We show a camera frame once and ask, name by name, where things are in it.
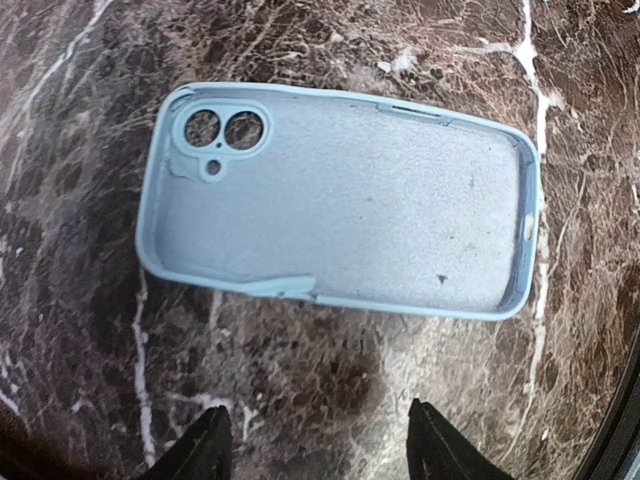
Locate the light blue phone case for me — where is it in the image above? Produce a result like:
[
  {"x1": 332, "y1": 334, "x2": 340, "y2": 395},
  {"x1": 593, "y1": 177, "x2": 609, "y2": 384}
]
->
[{"x1": 135, "y1": 82, "x2": 540, "y2": 321}]

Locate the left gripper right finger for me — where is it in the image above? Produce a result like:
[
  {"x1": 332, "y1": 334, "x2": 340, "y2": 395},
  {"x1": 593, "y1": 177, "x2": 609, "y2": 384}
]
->
[{"x1": 406, "y1": 399, "x2": 500, "y2": 480}]

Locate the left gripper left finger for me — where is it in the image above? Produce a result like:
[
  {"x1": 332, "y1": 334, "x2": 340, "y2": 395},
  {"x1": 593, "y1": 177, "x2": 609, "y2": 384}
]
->
[{"x1": 147, "y1": 406, "x2": 232, "y2": 480}]

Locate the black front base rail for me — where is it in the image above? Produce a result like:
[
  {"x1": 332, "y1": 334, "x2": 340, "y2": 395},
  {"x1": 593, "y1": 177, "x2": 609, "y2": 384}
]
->
[{"x1": 574, "y1": 330, "x2": 639, "y2": 479}]

